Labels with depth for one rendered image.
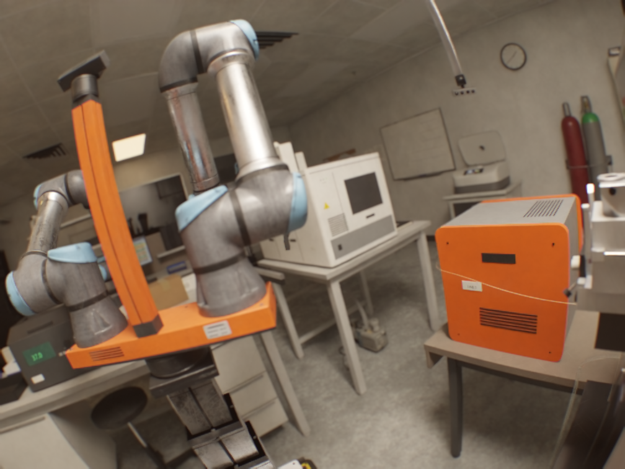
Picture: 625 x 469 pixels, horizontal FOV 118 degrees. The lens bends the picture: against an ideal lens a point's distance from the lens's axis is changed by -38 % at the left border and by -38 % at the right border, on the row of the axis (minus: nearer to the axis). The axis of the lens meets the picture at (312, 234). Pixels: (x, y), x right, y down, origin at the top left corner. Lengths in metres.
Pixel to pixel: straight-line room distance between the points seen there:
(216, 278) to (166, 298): 1.34
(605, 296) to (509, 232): 0.47
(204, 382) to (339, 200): 1.19
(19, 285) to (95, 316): 0.21
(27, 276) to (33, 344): 0.72
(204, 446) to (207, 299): 0.39
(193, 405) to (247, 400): 0.87
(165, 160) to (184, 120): 5.41
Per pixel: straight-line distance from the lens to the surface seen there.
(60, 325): 1.43
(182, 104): 0.75
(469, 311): 1.05
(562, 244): 0.85
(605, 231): 0.42
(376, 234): 1.79
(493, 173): 3.51
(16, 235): 6.45
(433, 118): 4.48
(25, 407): 1.56
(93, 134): 0.65
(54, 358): 1.49
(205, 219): 0.56
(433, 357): 1.21
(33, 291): 0.79
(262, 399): 1.64
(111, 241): 0.62
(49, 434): 1.67
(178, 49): 0.74
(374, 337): 2.34
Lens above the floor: 1.37
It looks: 10 degrees down
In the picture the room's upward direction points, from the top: 16 degrees counter-clockwise
